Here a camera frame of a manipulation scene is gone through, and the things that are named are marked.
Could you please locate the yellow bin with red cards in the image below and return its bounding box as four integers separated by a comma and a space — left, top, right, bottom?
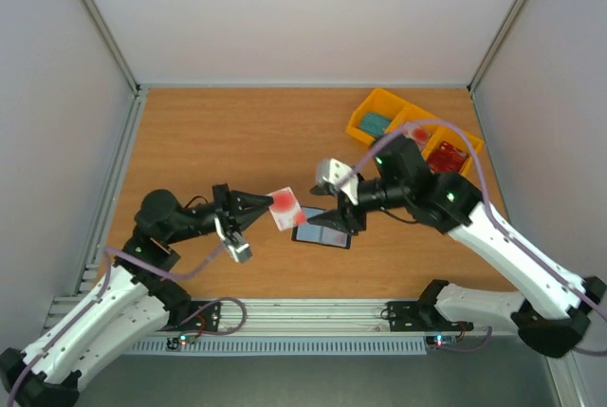
421, 126, 485, 176

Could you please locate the left circuit board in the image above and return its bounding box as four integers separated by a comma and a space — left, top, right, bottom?
165, 334, 197, 351

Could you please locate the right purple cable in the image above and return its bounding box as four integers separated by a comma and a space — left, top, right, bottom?
350, 119, 607, 357

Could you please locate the yellow bin with circle cards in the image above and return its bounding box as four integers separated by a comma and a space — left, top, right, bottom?
386, 104, 444, 158

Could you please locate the green card stack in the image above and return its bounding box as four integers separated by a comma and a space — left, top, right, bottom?
359, 112, 392, 139

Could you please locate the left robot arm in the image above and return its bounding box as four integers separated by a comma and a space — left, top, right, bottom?
1, 184, 273, 406

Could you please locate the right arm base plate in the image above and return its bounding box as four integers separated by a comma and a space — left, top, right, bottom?
381, 301, 474, 333

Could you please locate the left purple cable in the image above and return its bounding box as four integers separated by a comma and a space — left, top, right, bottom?
4, 240, 248, 403

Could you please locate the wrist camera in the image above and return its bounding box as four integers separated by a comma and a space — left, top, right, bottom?
314, 158, 359, 205
213, 216, 253, 264

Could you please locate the grey slotted cable duct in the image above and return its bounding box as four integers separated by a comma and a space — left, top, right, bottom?
126, 336, 426, 358

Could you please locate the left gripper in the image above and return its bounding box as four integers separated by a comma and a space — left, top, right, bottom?
165, 184, 275, 245

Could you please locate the black card holder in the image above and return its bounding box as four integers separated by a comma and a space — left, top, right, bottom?
291, 222, 352, 250

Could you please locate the red circle card stack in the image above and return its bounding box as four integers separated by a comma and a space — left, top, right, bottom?
402, 121, 432, 152

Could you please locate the circuit board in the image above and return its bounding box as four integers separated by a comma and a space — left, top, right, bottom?
165, 334, 197, 351
426, 334, 459, 348

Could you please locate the left aluminium rail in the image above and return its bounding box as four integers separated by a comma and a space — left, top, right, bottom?
69, 85, 150, 296

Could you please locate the right circuit board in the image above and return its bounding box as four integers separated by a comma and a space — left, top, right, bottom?
426, 334, 459, 348

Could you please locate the purple cable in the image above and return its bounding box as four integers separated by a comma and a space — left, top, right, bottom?
350, 119, 607, 357
4, 240, 248, 403

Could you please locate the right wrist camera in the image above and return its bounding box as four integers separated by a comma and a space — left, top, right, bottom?
314, 158, 359, 205

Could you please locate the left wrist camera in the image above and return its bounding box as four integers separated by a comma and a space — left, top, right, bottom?
213, 216, 253, 264

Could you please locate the yellow bin with green cards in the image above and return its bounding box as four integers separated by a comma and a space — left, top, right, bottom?
345, 88, 410, 146

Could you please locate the aluminium rail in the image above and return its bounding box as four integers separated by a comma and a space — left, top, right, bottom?
69, 85, 150, 296
42, 296, 565, 337

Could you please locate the front aluminium rail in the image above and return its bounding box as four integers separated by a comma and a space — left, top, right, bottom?
42, 296, 565, 337

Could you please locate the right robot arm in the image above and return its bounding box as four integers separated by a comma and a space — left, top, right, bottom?
309, 134, 606, 359

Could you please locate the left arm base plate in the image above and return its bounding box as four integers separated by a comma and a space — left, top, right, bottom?
161, 301, 221, 332

